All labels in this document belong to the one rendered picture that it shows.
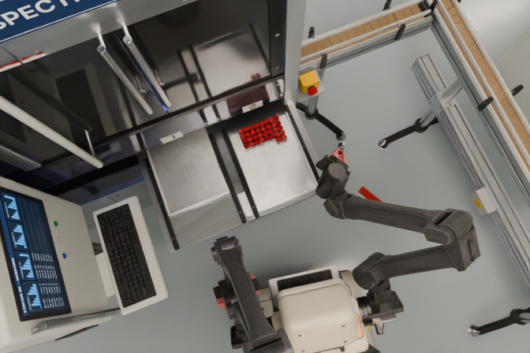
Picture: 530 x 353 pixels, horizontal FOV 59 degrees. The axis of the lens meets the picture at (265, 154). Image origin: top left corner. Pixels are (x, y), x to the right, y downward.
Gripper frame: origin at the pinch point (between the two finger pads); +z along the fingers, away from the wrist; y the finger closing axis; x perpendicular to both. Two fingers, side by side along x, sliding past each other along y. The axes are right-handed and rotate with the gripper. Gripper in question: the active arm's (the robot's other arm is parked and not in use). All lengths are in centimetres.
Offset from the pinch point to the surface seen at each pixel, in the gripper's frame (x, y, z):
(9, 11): -30, 86, -53
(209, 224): 57, 18, -19
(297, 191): 35.6, -4.0, 4.3
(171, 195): 62, 36, -14
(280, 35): -20.9, 39.6, 4.0
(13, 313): 33, 56, -85
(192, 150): 53, 40, 4
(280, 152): 34.8, 9.8, 15.4
